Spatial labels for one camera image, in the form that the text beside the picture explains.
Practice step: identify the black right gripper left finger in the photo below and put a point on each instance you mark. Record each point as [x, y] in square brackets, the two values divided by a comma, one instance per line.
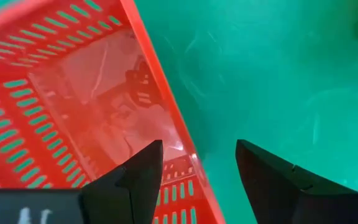
[120, 199]

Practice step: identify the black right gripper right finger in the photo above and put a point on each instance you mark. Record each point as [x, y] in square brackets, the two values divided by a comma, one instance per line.
[275, 193]

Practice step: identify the red plastic basket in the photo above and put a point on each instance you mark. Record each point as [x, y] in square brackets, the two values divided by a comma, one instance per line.
[82, 93]

